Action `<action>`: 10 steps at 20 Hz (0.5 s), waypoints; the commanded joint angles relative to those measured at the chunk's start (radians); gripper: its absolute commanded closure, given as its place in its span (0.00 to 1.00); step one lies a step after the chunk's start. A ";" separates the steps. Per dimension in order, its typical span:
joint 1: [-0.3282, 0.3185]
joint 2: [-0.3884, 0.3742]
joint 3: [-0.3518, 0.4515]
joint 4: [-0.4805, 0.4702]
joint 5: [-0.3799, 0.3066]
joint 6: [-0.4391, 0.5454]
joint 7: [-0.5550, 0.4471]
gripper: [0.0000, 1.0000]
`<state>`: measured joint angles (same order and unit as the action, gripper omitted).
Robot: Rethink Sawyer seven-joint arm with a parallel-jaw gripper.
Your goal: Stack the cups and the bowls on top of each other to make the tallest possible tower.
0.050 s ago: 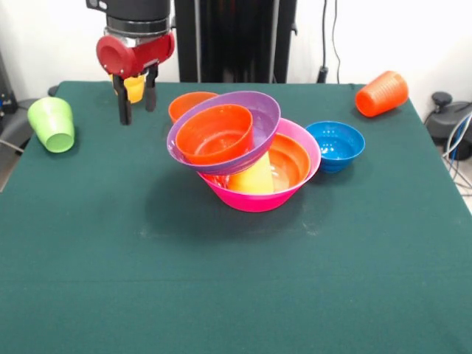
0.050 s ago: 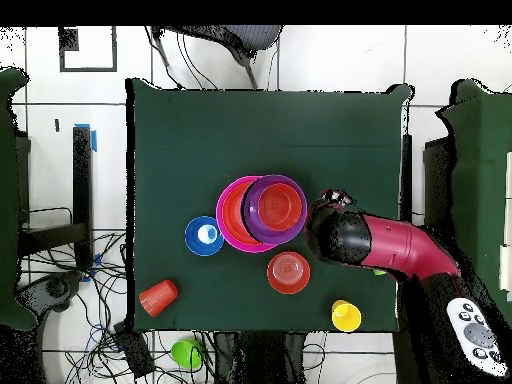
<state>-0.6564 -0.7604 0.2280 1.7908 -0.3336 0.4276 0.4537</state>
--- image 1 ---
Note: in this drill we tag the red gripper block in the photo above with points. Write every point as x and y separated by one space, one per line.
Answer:
118 57

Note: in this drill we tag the small orange plastic bowl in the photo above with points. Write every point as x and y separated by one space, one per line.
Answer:
221 121
182 107

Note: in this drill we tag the green plastic cup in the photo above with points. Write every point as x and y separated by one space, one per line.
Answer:
53 125

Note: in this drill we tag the purple plastic bowl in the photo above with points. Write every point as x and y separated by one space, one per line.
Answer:
265 114

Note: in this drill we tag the yellow plastic cup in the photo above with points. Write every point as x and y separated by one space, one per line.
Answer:
254 180
135 90

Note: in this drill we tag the large pink plastic bowl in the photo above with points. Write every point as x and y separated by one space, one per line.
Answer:
254 203

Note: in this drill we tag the large orange plastic bowl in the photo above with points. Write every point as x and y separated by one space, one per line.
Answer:
291 162

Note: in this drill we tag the blue plastic bowl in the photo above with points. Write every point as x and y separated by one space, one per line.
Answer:
337 147

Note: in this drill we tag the orange plastic cup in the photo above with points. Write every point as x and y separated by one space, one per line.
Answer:
383 94

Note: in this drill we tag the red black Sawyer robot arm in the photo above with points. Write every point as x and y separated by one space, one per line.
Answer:
136 14

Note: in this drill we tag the black chair base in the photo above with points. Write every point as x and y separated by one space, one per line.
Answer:
14 121
446 118

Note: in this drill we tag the dark green table cloth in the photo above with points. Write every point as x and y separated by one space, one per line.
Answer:
221 295

